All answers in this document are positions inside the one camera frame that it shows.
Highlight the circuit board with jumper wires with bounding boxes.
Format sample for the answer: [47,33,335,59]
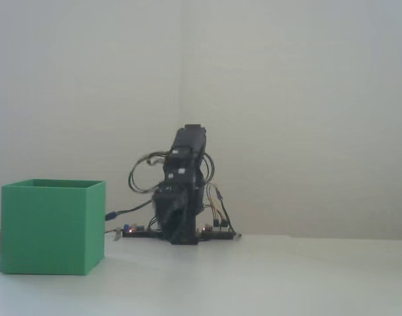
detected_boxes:
[200,223,237,240]

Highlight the coloured jumper wires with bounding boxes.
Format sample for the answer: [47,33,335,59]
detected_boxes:
[206,184,230,228]

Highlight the black cable with blue plug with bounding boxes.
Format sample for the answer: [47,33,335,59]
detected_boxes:
[104,200,156,222]

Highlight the green bin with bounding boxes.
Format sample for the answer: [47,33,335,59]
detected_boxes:
[0,178,107,276]

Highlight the black servo cable bundle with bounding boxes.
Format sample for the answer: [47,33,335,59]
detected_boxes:
[127,149,218,196]

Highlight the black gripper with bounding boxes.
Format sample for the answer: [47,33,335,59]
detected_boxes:
[152,159,204,246]

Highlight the blue controller circuit board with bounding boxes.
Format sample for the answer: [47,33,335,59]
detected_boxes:
[121,223,165,238]

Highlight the thin black power cable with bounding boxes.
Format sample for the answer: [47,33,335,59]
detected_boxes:
[215,189,237,237]

